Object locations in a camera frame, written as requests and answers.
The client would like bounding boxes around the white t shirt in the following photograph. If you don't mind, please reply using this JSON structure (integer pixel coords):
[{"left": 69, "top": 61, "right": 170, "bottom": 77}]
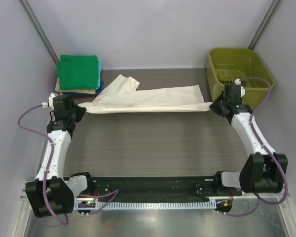
[{"left": 79, "top": 75, "right": 212, "bottom": 114}]

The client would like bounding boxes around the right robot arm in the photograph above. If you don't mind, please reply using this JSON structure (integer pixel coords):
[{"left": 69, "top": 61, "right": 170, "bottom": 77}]
[{"left": 210, "top": 84, "right": 288, "bottom": 196}]

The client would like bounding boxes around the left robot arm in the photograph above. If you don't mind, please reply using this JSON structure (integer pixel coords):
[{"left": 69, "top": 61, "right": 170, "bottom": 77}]
[{"left": 25, "top": 93, "right": 95, "bottom": 218}]

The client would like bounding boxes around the olive green plastic bin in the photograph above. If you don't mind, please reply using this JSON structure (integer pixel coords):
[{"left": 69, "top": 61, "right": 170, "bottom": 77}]
[{"left": 206, "top": 48, "right": 275, "bottom": 110}]

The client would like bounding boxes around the green folded t shirt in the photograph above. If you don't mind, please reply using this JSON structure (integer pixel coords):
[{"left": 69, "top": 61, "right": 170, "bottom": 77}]
[{"left": 56, "top": 54, "right": 99, "bottom": 90}]

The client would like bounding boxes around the light blue folded t shirt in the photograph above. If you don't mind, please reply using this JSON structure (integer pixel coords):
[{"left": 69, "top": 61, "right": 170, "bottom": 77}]
[{"left": 97, "top": 60, "right": 103, "bottom": 88}]

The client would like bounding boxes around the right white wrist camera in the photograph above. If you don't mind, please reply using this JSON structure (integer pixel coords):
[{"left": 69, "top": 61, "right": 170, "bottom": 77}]
[{"left": 234, "top": 79, "right": 246, "bottom": 98}]

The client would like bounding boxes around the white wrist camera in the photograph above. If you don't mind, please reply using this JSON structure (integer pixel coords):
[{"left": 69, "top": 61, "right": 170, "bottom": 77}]
[
  {"left": 234, "top": 79, "right": 246, "bottom": 98},
  {"left": 41, "top": 92, "right": 58, "bottom": 110}
]

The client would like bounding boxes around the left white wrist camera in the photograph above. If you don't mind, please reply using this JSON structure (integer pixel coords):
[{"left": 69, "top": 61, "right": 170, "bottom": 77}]
[{"left": 41, "top": 92, "right": 58, "bottom": 110}]

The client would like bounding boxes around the aluminium frame rail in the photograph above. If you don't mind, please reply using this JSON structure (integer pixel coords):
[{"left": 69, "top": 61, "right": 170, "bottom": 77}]
[{"left": 20, "top": 179, "right": 291, "bottom": 200}]

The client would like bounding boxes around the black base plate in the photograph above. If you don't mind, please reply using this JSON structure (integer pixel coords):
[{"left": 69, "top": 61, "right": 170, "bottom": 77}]
[{"left": 91, "top": 176, "right": 242, "bottom": 202}]

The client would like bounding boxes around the slotted cable duct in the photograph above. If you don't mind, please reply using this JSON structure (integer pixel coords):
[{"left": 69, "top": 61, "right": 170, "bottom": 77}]
[{"left": 74, "top": 199, "right": 217, "bottom": 211}]

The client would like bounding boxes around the right corner aluminium post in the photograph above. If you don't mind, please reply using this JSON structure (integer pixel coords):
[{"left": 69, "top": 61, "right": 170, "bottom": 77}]
[{"left": 247, "top": 0, "right": 283, "bottom": 50}]

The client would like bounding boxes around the corner aluminium post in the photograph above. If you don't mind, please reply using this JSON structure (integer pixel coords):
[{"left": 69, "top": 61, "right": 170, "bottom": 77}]
[
  {"left": 247, "top": 0, "right": 283, "bottom": 50},
  {"left": 19, "top": 0, "right": 59, "bottom": 64}
]

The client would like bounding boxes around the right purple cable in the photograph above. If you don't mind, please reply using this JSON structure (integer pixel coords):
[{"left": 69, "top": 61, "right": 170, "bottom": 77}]
[{"left": 222, "top": 77, "right": 291, "bottom": 218}]

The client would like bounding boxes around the left corner aluminium post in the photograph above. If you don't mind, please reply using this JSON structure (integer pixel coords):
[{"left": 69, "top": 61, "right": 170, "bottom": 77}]
[{"left": 19, "top": 0, "right": 59, "bottom": 64}]

